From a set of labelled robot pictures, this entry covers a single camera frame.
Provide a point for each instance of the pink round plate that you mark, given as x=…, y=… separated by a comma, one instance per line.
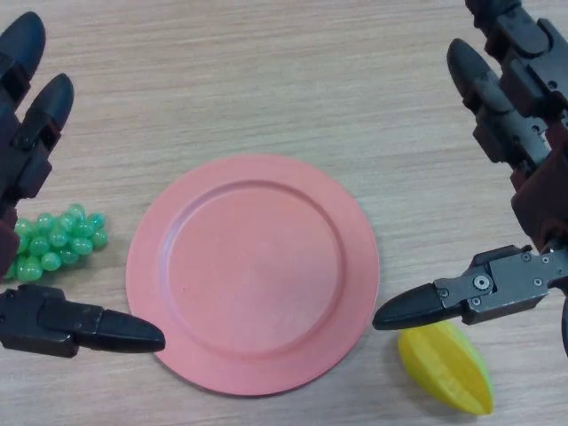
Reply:
x=253, y=275

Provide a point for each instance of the yellow starfruit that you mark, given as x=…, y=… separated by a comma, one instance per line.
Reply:
x=448, y=373

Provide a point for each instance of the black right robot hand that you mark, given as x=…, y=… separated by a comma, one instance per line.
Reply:
x=541, y=111

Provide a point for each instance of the green grape bunch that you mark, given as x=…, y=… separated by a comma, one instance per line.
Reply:
x=57, y=239

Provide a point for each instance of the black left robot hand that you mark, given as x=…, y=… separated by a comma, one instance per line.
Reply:
x=26, y=146

